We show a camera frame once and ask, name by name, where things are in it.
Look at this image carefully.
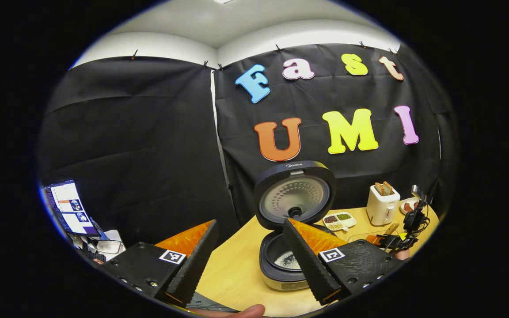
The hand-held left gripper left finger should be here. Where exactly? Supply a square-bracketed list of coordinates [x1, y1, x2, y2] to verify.
[103, 220, 219, 307]

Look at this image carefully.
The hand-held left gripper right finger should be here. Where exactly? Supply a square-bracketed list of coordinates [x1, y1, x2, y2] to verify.
[283, 218, 403, 305]

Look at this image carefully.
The white rice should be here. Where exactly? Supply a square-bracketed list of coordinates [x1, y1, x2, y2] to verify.
[274, 252, 301, 270]

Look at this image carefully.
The black backdrop cloth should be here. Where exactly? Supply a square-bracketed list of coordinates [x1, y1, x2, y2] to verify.
[38, 42, 458, 248]

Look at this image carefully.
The white divided bean dish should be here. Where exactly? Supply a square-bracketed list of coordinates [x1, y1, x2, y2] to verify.
[323, 212, 357, 232]

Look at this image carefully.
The white toaster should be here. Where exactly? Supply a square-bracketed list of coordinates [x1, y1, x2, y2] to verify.
[366, 182, 401, 227]

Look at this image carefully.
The dark grey rice cooker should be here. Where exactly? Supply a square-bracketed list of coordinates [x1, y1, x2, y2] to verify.
[254, 160, 337, 292]

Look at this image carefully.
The white round plate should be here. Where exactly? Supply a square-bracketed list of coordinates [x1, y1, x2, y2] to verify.
[399, 197, 421, 216]

